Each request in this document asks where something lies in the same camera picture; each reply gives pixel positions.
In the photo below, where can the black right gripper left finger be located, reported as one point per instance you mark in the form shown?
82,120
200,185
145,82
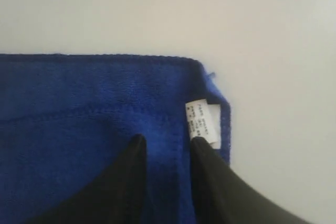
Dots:
114,196

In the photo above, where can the blue towel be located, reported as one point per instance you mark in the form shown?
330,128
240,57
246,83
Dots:
65,118

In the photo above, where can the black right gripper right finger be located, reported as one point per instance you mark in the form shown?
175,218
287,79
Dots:
221,196

